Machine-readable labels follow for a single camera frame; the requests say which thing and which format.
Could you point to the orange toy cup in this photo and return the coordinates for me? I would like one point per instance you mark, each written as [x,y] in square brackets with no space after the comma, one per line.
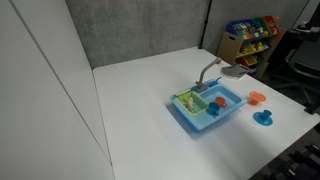
[221,102]

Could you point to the small white toy bottle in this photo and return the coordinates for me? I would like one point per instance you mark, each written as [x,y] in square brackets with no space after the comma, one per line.
[189,103]

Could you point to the blue toy sink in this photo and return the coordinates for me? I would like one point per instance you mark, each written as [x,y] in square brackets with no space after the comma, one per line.
[214,89]

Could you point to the blue toy cup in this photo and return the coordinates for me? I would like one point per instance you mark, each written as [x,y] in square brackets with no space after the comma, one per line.
[213,109]

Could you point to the orange toy plate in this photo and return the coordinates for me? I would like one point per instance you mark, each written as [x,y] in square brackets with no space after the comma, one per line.
[256,98]

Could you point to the toy storage shelf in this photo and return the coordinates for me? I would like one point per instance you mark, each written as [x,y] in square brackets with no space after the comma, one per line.
[250,42]

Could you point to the blue toy plate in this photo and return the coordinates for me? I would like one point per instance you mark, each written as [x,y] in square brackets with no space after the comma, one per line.
[263,118]

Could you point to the yellow-green dish rack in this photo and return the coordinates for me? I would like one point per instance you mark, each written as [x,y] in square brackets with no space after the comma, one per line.
[199,104]

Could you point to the black tripod pole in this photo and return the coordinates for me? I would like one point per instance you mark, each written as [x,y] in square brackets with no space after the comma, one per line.
[200,46]

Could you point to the black office chair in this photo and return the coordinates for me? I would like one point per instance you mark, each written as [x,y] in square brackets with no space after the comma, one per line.
[296,64]

